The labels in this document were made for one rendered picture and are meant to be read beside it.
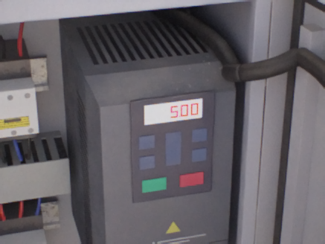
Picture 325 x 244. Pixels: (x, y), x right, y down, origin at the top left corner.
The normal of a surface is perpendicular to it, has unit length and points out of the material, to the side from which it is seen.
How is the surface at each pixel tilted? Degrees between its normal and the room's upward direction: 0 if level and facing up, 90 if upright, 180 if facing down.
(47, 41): 90
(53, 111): 90
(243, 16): 90
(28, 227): 90
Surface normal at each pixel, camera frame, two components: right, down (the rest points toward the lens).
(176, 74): 0.11, -0.61
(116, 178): 0.27, 0.45
